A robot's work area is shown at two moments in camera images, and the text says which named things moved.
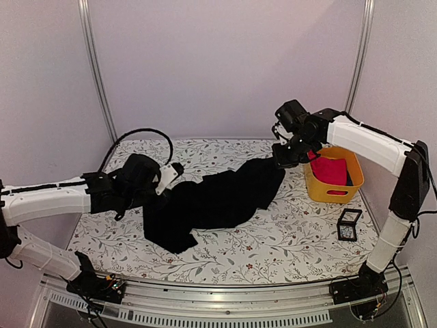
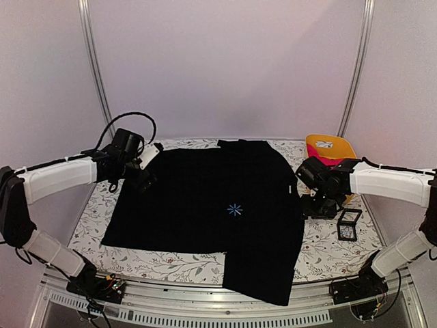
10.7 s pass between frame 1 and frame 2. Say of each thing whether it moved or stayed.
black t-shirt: moved
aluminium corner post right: stayed
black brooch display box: stayed
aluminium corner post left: stayed
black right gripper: moved
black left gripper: moved
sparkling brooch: stayed
